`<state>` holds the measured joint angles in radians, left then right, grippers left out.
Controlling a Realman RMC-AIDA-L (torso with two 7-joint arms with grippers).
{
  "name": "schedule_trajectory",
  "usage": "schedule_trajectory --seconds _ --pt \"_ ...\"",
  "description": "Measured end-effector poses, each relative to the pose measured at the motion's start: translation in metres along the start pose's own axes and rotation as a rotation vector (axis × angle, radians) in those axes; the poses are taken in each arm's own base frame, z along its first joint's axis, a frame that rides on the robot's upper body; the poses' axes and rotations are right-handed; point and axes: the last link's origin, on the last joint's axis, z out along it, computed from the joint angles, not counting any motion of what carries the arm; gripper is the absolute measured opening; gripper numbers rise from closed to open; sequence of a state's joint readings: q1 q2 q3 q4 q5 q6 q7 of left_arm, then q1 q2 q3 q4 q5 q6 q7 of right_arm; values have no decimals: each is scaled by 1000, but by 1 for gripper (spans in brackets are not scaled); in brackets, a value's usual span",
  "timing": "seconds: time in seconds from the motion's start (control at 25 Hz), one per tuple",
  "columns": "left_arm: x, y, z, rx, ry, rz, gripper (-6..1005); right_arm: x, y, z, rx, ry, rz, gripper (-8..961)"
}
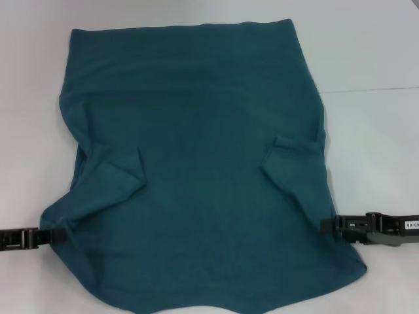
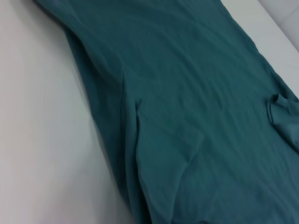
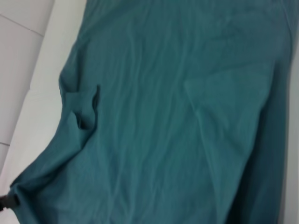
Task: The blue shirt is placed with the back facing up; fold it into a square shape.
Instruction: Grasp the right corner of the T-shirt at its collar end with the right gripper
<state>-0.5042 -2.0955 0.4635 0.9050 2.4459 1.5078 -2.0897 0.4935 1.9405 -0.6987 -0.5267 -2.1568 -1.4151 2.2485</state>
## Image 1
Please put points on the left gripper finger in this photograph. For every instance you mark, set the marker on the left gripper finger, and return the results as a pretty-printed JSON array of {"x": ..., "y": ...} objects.
[{"x": 52, "y": 235}]

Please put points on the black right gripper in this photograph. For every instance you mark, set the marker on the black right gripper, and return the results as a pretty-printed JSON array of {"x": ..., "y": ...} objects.
[{"x": 393, "y": 225}]

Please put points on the teal blue shirt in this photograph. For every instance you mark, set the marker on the teal blue shirt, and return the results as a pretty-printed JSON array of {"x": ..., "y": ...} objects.
[{"x": 196, "y": 131}]

